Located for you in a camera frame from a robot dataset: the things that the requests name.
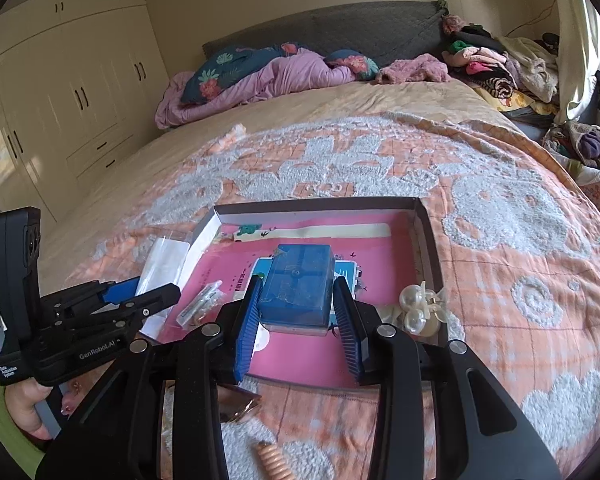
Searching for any person's left hand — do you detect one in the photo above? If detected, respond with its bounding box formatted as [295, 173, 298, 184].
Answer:
[2, 377, 88, 441]

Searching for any small blue box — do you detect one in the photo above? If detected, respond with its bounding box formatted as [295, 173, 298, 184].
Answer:
[257, 244, 337, 336]

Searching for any beige bedsheet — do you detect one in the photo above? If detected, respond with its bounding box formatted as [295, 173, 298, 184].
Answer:
[45, 77, 531, 261]

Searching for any small dark floral pillow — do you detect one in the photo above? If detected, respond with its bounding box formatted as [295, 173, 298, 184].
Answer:
[325, 49, 381, 81]

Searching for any pink fuzzy cloth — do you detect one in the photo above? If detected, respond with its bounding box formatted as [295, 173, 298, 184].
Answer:
[376, 54, 451, 86]

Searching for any person's left forearm green sleeve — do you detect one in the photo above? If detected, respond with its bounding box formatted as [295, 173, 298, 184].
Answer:
[0, 377, 46, 480]

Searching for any clear bubble hair claw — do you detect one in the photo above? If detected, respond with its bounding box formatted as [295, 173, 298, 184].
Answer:
[380, 284, 451, 338]

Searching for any long clear plastic packet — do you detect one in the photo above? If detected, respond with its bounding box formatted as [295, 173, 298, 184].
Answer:
[135, 237, 191, 341]

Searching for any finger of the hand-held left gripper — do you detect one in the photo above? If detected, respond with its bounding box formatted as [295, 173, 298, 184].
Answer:
[55, 283, 182, 341]
[40, 280, 141, 321]

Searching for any purple quilt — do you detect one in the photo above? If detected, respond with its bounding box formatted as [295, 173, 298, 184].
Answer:
[155, 49, 356, 130]

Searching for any bag of clothes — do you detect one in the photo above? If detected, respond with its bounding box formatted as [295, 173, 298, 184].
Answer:
[542, 120, 600, 186]

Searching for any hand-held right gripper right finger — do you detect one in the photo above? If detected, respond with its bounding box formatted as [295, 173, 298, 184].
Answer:
[332, 290, 566, 480]

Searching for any grey padded headboard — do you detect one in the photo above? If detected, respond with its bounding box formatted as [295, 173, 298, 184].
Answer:
[202, 0, 451, 68]

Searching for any large dark floral pillow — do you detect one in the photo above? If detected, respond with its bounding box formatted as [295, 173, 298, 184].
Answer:
[194, 42, 301, 106]

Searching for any orange spiral hair tie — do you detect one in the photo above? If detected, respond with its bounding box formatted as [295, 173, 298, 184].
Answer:
[252, 441, 296, 480]

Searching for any hair clip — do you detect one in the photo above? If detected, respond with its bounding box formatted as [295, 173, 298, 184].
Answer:
[176, 280, 226, 328]

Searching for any pile of clothes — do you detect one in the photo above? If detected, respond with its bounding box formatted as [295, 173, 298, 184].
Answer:
[440, 12, 563, 116]

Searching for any pink book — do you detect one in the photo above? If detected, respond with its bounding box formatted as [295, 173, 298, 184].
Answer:
[160, 222, 423, 390]

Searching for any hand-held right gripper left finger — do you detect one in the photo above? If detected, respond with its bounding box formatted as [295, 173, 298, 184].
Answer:
[35, 275, 266, 480]

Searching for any cream wardrobe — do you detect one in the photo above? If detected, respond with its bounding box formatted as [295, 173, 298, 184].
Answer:
[0, 0, 171, 321]

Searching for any cream curtain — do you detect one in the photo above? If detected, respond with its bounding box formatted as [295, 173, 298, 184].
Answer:
[545, 0, 600, 126]

